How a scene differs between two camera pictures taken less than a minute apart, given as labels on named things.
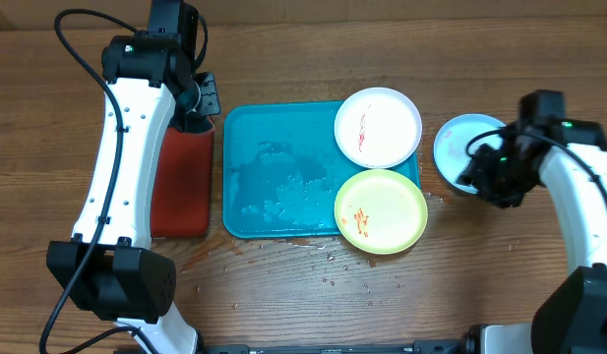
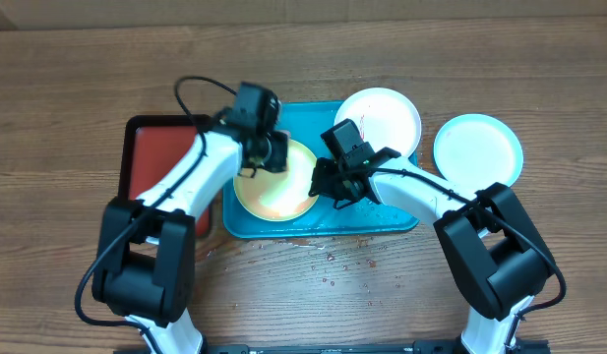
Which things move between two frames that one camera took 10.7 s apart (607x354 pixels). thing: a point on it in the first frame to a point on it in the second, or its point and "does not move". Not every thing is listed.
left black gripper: x=213 y=105 to x=279 y=156
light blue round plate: x=452 y=140 does not move
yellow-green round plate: x=381 y=211 to x=282 y=196
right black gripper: x=477 y=176 to x=326 y=188
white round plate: x=378 y=128 does not move
